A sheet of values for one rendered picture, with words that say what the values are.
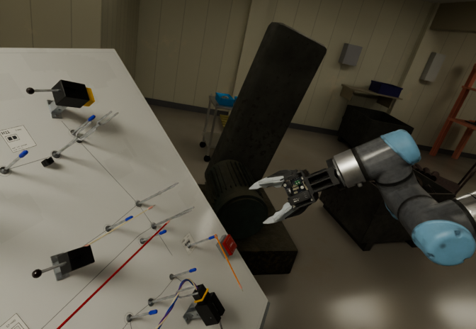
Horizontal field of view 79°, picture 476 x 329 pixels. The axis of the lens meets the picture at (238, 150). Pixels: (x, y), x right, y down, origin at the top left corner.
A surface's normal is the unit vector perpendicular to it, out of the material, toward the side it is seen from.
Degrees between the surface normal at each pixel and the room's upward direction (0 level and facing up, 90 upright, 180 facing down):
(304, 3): 90
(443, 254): 89
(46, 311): 45
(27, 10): 90
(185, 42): 90
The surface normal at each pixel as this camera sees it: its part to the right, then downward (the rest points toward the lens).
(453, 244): -0.07, 0.37
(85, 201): 0.80, -0.41
